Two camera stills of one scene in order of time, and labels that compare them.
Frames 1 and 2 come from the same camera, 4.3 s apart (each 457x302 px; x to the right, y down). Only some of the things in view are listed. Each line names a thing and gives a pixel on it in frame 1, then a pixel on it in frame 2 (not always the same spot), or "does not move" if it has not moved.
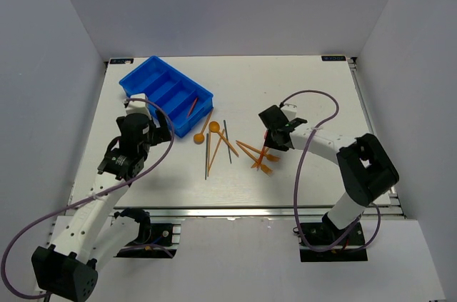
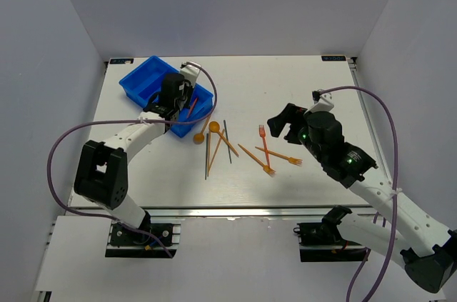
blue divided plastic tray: x=185 y=100 does not move
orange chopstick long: x=216 y=150 does not move
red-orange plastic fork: x=262 y=151 → x=263 y=133
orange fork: x=269 y=157 → x=292 y=160
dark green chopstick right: x=227 y=139 does not move
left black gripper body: x=154 y=138 → x=183 y=101
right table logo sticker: x=333 y=58 does not move
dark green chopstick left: x=206 y=153 does not move
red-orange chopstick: x=192 y=107 does not move
